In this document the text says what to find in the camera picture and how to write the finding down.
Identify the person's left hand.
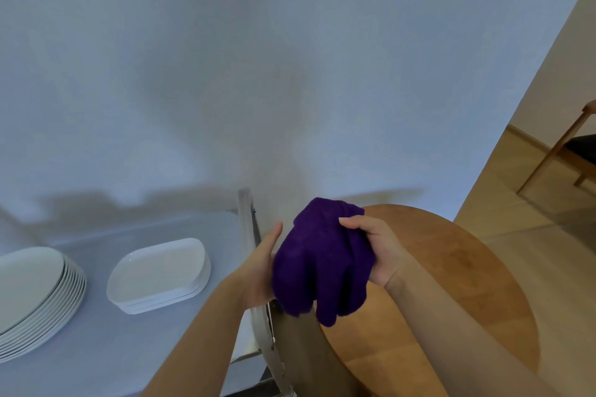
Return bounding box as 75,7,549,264
232,221,284,311

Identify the person's right hand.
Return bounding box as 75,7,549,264
338,214,412,290

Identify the purple cleaning cloth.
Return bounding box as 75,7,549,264
271,197,377,328

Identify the stack of white rectangular plates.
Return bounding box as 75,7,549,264
106,237,212,315

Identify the steel three-tier cart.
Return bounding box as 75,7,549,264
0,187,299,397

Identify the stack of white round plates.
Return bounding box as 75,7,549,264
0,246,88,364

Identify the person's left forearm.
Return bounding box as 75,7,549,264
142,278,261,397

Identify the person's right forearm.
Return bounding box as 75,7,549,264
386,266,559,397

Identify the round wooden side table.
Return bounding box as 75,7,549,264
321,204,541,397

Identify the wooden armchair black cushion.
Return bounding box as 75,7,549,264
515,99,596,195

